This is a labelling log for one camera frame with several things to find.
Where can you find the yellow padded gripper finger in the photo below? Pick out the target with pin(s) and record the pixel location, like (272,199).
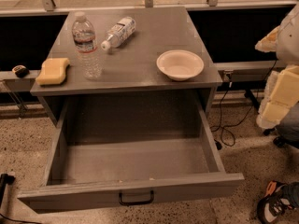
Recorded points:
(269,42)
(281,93)

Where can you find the clear water bottle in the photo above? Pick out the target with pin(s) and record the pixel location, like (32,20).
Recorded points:
(84,38)

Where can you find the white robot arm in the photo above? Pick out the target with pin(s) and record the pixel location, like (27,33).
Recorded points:
(287,52)

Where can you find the lying labelled plastic bottle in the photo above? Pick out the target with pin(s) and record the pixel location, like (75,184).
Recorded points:
(119,33)

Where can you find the open grey top drawer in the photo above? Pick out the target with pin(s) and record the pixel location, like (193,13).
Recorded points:
(108,144)

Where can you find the low grey side shelf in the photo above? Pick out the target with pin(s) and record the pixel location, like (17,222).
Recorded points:
(248,71)

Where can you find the orange grey sneaker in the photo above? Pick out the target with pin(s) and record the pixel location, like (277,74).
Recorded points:
(278,198)

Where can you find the white bowl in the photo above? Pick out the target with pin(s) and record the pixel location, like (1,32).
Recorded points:
(180,65)

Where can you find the grey cabinet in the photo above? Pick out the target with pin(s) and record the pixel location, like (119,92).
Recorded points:
(131,67)

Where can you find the yellow sponge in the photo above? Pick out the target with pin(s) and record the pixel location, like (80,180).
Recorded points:
(53,71)

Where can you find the black tape measure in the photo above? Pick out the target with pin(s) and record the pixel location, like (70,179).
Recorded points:
(20,71)

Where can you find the black drawer handle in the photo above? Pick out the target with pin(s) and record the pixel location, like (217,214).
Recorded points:
(131,199)

